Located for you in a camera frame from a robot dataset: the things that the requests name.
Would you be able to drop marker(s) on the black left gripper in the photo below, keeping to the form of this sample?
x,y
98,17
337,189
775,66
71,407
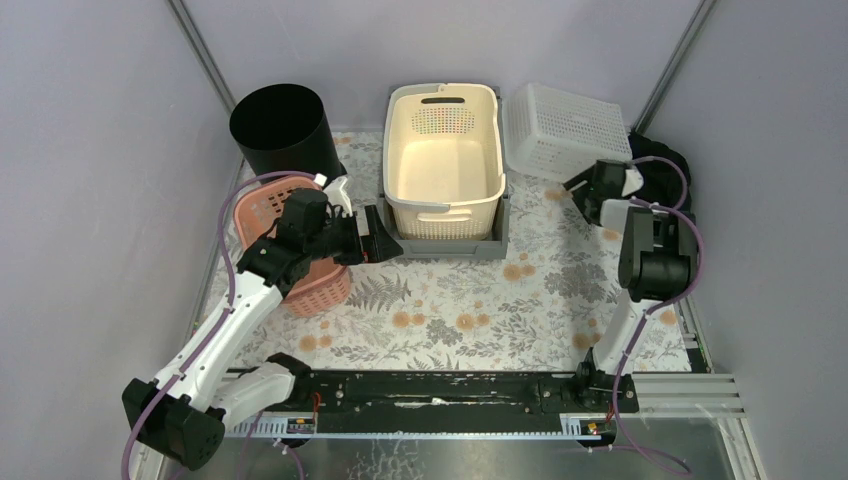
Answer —
x,y
365,235

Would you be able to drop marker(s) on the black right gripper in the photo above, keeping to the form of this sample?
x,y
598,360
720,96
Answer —
x,y
577,194

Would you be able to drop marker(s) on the pink perforated plastic basket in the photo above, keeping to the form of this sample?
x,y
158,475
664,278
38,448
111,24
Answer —
x,y
311,291

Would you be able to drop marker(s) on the white perforated plastic basket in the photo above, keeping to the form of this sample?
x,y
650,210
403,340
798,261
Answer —
x,y
555,135

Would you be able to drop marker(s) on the cream plastic laundry basket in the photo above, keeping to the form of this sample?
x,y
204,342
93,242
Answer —
x,y
440,166

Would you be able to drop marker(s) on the grey plastic storage bin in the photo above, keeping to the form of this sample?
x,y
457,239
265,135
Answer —
x,y
457,246

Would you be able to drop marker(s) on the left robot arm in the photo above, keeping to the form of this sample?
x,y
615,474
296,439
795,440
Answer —
x,y
182,413

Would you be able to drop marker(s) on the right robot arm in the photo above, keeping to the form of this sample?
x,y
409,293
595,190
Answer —
x,y
657,266

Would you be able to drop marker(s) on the black crumpled cloth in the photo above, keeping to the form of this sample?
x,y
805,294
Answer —
x,y
662,183

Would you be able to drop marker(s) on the floral patterned table mat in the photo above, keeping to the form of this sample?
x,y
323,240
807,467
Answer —
x,y
540,308

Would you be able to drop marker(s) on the black cylindrical bin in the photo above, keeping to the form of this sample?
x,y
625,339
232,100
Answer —
x,y
284,127

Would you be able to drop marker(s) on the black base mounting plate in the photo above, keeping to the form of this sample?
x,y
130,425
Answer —
x,y
453,402

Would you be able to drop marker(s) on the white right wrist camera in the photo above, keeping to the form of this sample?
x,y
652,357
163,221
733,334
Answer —
x,y
615,183

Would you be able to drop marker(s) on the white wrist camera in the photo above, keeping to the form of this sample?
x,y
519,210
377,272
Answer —
x,y
615,183
338,195

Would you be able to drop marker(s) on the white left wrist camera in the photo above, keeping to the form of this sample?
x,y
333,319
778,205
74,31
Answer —
x,y
338,195

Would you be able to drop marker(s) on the aluminium frame rail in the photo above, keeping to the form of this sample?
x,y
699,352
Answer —
x,y
661,396

